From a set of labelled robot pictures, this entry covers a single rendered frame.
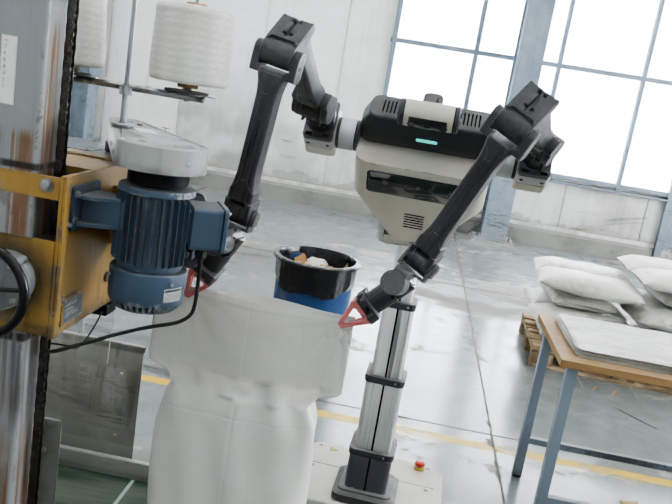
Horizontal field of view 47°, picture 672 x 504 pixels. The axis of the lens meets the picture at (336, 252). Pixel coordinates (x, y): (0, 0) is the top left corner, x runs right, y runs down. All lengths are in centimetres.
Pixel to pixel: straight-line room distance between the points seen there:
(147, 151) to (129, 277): 25
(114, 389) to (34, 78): 119
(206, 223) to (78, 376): 105
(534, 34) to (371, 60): 197
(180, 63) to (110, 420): 125
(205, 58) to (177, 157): 24
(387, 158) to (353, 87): 767
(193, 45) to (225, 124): 853
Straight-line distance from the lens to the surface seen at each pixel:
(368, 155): 217
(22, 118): 151
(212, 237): 154
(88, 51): 171
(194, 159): 148
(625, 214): 1018
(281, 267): 409
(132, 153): 147
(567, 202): 1001
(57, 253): 151
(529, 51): 941
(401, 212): 227
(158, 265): 152
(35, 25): 150
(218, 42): 161
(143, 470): 240
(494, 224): 948
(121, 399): 244
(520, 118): 166
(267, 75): 171
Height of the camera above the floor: 158
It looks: 12 degrees down
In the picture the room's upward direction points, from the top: 9 degrees clockwise
